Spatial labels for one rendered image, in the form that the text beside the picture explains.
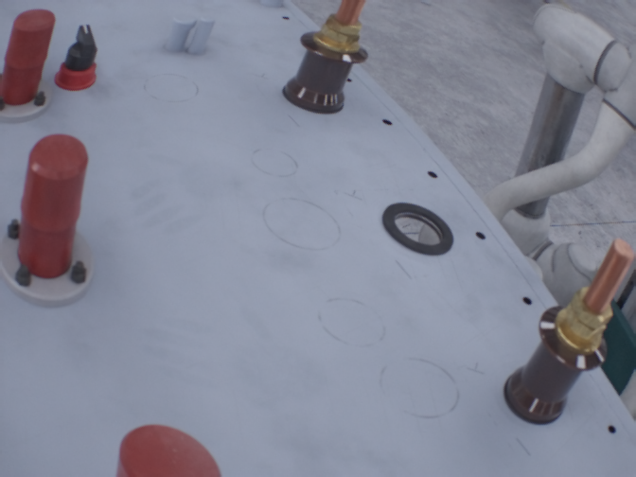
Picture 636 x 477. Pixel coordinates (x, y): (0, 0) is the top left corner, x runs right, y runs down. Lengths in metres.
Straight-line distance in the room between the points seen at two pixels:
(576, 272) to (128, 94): 1.15
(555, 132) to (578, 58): 0.23
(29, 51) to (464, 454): 0.68
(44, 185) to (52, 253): 0.08
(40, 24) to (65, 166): 0.33
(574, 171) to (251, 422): 1.07
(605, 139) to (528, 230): 0.41
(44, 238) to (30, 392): 0.15
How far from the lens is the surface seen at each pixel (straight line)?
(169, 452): 0.52
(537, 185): 1.69
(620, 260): 0.78
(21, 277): 0.77
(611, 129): 1.65
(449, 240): 1.03
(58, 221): 0.75
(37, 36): 1.00
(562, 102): 1.77
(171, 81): 1.16
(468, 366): 0.89
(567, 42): 1.69
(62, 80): 1.12
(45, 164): 0.72
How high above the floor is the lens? 1.91
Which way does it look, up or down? 35 degrees down
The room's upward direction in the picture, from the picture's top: 23 degrees clockwise
